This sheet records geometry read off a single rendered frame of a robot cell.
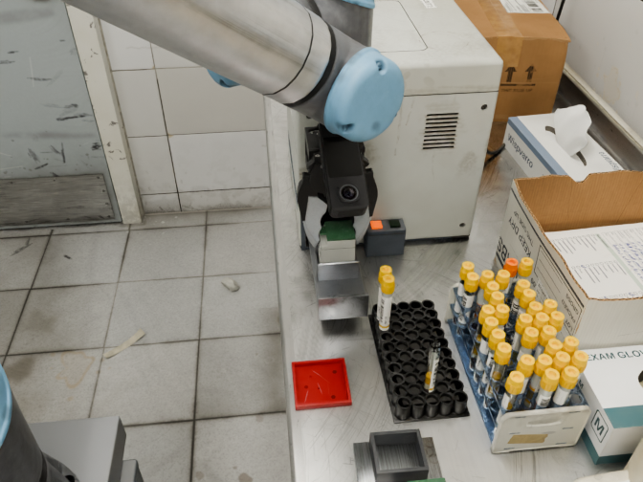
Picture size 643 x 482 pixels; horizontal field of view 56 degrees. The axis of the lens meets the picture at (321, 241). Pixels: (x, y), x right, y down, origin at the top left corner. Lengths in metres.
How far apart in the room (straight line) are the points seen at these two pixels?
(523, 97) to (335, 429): 0.83
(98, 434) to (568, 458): 0.52
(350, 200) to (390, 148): 0.20
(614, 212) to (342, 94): 0.60
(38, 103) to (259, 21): 1.92
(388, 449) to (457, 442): 0.09
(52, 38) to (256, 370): 1.23
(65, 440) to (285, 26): 0.49
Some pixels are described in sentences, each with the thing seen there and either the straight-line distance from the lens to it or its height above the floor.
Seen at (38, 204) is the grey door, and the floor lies 0.12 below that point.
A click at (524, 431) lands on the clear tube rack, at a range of 0.73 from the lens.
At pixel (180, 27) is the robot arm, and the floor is 1.35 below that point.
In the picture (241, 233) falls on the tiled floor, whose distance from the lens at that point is 2.40.
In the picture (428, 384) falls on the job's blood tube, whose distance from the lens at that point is 0.74.
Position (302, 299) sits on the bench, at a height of 0.88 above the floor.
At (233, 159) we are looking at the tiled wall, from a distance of 2.40.
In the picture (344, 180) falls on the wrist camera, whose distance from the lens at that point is 0.71.
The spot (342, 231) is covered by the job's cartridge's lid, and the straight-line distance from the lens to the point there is 0.82.
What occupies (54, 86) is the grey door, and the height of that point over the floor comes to 0.59.
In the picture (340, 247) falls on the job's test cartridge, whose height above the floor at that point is 0.97.
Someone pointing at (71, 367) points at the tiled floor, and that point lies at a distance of 2.06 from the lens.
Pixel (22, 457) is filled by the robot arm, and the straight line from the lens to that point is 0.56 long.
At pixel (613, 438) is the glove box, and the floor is 0.93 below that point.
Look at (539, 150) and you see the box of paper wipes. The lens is 1.15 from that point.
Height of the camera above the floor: 1.50
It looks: 40 degrees down
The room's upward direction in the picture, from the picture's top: straight up
